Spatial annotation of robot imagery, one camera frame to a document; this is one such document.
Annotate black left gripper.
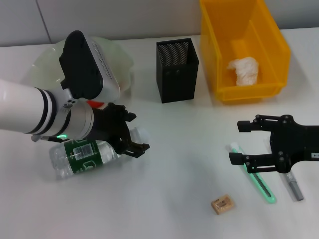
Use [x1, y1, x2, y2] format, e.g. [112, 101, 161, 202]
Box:
[87, 102, 151, 159]

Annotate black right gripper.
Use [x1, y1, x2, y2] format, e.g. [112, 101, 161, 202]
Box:
[228, 114, 319, 174]

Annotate red-orange toy orange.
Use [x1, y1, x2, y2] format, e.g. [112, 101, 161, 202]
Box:
[86, 99, 110, 110]

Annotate clear water bottle green label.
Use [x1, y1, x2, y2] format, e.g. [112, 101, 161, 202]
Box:
[49, 126, 151, 180]

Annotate white paper ball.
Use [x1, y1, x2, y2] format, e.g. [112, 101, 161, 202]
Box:
[226, 56, 260, 87]

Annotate green utility knife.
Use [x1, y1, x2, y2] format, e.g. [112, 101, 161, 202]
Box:
[226, 141, 277, 205]

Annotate grey wrapped pen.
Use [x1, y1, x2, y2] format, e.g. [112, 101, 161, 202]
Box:
[284, 171, 305, 202]

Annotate tan eraser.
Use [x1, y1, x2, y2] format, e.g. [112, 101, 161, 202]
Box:
[211, 194, 236, 215]

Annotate black mesh pen holder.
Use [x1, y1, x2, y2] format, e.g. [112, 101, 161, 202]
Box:
[156, 37, 199, 104]

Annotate pale green glass fruit bowl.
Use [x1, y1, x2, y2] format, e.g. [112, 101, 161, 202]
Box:
[28, 36, 134, 98]

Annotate yellow plastic bin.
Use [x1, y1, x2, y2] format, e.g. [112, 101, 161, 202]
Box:
[199, 0, 292, 102]

